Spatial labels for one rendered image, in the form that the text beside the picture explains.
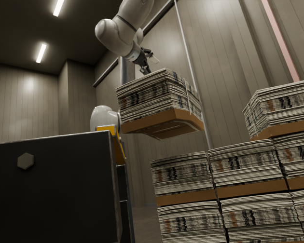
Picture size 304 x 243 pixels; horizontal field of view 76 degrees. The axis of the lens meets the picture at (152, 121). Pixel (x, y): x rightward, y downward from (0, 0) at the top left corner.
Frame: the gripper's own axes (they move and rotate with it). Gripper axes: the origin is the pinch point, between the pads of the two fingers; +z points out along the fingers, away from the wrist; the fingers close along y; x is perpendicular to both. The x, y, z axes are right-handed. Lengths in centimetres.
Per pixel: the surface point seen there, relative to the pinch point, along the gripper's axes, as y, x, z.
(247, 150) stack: 49, 33, 17
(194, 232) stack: 82, 4, 9
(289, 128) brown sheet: 42, 51, 22
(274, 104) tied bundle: 30, 48, 21
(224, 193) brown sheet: 67, 19, 14
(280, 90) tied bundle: 23, 52, 22
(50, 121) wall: -266, -773, 336
